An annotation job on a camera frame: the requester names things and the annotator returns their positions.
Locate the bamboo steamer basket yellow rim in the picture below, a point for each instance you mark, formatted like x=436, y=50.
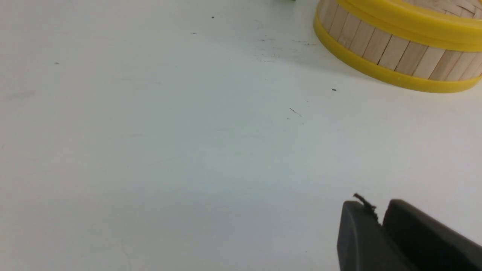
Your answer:
x=397, y=61

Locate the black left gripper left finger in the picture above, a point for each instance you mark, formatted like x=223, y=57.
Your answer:
x=363, y=244

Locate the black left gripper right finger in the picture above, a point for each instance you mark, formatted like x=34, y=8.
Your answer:
x=427, y=243

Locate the yellow woven bamboo steamer lid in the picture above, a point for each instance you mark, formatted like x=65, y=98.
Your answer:
x=418, y=24

